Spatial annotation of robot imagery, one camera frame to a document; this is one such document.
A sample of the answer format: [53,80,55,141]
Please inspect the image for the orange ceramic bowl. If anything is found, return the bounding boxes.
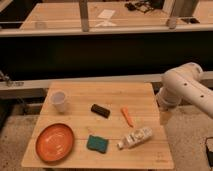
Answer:
[35,123,75,162]

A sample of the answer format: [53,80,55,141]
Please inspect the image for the wooden block under arm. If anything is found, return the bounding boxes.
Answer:
[160,111,172,125]

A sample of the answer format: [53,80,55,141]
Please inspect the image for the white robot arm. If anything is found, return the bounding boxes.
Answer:
[156,62,213,119]

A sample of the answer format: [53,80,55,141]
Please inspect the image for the black rectangular block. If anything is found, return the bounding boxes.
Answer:
[91,104,110,118]

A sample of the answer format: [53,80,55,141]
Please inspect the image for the orange marker pen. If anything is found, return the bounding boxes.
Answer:
[121,107,134,128]

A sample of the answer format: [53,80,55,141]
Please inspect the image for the translucent plastic cup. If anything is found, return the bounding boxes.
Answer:
[50,91,68,113]

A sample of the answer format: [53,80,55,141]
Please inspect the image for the green sponge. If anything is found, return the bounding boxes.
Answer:
[86,135,109,154]

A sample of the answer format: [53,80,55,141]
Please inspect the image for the clear plastic bottle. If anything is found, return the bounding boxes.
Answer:
[117,127,153,150]

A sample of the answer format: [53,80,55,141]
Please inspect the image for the white paper sheet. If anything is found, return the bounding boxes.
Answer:
[98,9,115,19]

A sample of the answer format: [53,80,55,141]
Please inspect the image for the grey metal post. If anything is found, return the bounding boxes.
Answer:
[79,0,89,32]
[166,0,200,29]

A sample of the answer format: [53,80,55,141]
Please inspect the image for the black cables and devices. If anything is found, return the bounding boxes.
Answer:
[124,0,165,14]

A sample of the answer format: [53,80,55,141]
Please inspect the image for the metal clamp bracket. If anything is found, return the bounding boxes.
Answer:
[0,70,24,87]

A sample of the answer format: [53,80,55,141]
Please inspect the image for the grey metal post right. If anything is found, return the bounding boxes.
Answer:
[166,0,200,29]

